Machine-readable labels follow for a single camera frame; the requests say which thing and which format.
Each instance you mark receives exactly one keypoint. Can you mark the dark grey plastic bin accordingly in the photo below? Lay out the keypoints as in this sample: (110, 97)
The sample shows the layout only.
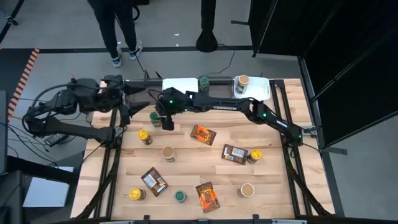
(141, 98)

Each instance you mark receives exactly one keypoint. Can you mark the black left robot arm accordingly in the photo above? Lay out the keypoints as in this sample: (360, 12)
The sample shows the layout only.
(77, 132)

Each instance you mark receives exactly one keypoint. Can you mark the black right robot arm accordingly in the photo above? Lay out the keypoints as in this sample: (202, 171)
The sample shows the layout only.
(224, 105)

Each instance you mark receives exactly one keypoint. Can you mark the tan lid seasoning jar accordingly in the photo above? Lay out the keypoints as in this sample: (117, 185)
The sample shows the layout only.
(168, 152)
(243, 80)
(247, 189)

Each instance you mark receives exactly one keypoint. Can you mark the black tripod leg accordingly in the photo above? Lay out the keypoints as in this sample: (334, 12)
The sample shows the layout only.
(12, 21)

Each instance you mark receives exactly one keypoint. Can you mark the white plastic bin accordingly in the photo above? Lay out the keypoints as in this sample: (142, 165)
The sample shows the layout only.
(258, 88)
(180, 84)

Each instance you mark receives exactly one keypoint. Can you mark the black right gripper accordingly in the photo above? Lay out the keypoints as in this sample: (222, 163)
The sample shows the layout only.
(174, 101)

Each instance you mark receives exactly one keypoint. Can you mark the orange brown seasoning packet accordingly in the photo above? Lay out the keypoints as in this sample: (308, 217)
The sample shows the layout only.
(203, 134)
(234, 154)
(207, 197)
(154, 181)

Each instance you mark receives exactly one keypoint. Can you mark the yellow lid spice jar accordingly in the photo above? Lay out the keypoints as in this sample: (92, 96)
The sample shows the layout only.
(256, 153)
(143, 134)
(135, 193)

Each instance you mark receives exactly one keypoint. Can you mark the green lid oregano jar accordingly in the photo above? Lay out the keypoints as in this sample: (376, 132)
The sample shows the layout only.
(204, 82)
(180, 196)
(154, 116)

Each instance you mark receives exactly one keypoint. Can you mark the black power adapter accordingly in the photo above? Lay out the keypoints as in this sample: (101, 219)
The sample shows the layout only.
(56, 139)

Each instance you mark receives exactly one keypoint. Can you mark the white flat panel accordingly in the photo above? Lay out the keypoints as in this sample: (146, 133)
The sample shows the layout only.
(46, 191)

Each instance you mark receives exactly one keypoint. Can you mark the black stand post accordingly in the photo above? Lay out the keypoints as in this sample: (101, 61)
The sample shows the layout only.
(206, 40)

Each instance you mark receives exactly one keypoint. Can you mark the black curtain partition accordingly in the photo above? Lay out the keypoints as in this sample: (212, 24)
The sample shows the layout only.
(342, 62)

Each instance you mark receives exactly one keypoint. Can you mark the orange black hazard tape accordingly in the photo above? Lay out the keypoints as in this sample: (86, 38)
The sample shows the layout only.
(23, 79)

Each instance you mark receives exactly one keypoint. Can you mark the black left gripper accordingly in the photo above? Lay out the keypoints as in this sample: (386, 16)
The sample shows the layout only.
(115, 90)

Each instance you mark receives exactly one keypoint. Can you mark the black table frame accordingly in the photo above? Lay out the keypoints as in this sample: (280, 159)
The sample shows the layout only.
(277, 84)

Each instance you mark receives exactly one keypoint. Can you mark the person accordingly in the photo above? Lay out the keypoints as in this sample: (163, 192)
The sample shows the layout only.
(107, 25)

